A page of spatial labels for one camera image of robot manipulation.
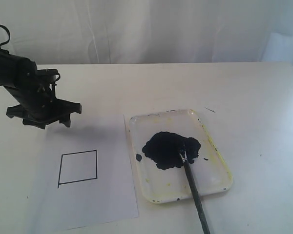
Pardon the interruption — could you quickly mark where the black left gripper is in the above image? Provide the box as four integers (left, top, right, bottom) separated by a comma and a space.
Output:
5, 80, 82, 129

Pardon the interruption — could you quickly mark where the black paintbrush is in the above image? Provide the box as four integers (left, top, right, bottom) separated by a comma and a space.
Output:
179, 147, 210, 234

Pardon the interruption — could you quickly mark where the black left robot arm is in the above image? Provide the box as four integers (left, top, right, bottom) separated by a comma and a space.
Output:
0, 51, 82, 129

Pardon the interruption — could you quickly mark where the white plastic paint tray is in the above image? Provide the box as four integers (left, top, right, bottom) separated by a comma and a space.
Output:
128, 109, 233, 204

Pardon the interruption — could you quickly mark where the white paper sheet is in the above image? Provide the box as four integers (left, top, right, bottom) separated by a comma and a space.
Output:
25, 114, 138, 234

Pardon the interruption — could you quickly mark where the white backdrop curtain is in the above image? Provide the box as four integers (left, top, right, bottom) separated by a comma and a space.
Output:
0, 0, 293, 65

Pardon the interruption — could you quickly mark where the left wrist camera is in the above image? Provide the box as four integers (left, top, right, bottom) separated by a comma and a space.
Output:
36, 69, 61, 84

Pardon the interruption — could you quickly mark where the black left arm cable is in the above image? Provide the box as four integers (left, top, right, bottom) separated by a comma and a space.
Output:
0, 23, 11, 53

